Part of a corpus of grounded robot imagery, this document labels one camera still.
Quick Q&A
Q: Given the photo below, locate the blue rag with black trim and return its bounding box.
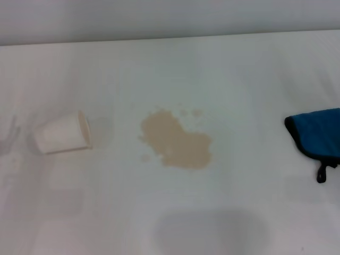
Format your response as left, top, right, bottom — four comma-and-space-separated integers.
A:
284, 107, 340, 184

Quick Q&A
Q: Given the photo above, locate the white paper cup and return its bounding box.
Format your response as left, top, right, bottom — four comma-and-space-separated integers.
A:
33, 109, 94, 155

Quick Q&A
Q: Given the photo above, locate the brown water stain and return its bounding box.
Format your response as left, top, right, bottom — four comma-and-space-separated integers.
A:
137, 106, 214, 169

